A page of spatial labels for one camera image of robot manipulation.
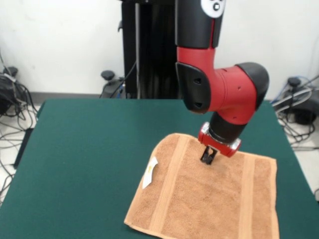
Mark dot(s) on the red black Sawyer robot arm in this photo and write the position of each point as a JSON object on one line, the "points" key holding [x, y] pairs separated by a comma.
{"points": [[219, 84]]}

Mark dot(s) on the tan terry towel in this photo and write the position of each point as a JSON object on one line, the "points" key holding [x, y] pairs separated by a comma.
{"points": [[211, 194]]}

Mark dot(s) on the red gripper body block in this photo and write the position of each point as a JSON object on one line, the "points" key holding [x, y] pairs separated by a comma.
{"points": [[219, 147]]}

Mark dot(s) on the dark green table cloth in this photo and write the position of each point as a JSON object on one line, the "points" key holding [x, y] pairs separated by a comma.
{"points": [[62, 149]]}

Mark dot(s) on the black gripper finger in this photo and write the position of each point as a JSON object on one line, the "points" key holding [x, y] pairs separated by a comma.
{"points": [[210, 157], [205, 155]]}

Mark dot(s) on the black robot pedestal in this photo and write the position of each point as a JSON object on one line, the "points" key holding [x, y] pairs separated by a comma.
{"points": [[149, 49]]}

